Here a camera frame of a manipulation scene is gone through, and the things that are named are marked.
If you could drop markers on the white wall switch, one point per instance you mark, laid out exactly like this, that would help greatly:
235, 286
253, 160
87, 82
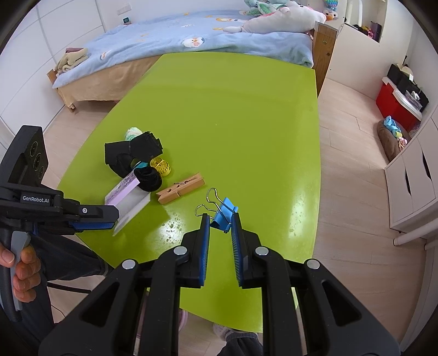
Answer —
124, 9

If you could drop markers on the white drawer cabinet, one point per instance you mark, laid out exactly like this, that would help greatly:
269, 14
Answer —
414, 178

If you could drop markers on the small black cloth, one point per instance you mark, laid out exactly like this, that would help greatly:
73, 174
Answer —
147, 179

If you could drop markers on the person's left leg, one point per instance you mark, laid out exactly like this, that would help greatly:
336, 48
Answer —
68, 260

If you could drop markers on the black bag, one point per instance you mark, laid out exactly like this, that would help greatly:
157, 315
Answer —
137, 147

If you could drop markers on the pale green tissue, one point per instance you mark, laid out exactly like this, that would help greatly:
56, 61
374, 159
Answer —
132, 133

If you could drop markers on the dark purple shelf items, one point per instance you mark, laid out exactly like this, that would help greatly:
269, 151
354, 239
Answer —
371, 30

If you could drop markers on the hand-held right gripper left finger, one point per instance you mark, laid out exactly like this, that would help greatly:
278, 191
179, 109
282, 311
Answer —
204, 246

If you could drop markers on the brown pet bed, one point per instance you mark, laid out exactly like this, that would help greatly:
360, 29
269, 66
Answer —
390, 143

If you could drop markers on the blue binder clip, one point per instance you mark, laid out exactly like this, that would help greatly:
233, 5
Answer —
226, 209

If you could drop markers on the rainbow hanging bag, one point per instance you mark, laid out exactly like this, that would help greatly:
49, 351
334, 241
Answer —
331, 13

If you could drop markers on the wooden bed with beige skirt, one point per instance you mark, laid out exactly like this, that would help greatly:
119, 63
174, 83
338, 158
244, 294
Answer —
102, 82

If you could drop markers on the yellow round plastic piece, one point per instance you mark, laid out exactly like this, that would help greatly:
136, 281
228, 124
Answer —
160, 167

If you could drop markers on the green plush toy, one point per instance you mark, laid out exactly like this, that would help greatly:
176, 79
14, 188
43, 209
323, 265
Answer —
263, 7

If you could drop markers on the blue printed blanket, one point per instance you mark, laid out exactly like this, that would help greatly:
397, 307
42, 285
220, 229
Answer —
191, 34

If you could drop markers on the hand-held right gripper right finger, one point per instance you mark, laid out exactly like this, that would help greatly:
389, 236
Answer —
236, 250

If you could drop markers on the person's right leg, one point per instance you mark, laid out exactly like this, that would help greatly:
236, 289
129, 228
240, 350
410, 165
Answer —
241, 344

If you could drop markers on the red storage box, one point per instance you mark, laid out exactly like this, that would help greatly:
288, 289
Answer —
393, 106

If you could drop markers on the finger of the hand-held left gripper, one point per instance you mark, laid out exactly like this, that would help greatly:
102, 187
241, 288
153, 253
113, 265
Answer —
92, 225
92, 212

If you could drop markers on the small teal piece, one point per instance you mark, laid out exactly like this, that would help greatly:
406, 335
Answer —
142, 165

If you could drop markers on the folded beige clothes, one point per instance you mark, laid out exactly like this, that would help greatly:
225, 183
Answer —
70, 60

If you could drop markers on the white unicorn plush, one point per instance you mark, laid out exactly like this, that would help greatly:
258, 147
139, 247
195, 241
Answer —
280, 19

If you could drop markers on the person's leg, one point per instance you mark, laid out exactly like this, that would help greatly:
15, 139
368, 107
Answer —
241, 344
68, 260

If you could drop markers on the white shoe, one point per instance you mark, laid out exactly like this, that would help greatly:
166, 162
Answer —
183, 320
221, 331

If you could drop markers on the purple and white packet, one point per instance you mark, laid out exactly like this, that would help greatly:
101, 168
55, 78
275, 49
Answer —
133, 205

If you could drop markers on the blue and yellow toys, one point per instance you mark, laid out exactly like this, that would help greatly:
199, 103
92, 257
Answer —
392, 125

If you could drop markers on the white shelf unit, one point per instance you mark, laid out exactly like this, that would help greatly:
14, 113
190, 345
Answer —
366, 13

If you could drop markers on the wooden clothespin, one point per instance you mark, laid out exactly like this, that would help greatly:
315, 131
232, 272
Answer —
181, 188

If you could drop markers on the person's left hand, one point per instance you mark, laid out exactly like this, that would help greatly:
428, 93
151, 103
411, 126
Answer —
26, 274

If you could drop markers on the black bags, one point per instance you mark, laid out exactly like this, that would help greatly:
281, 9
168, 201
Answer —
407, 82

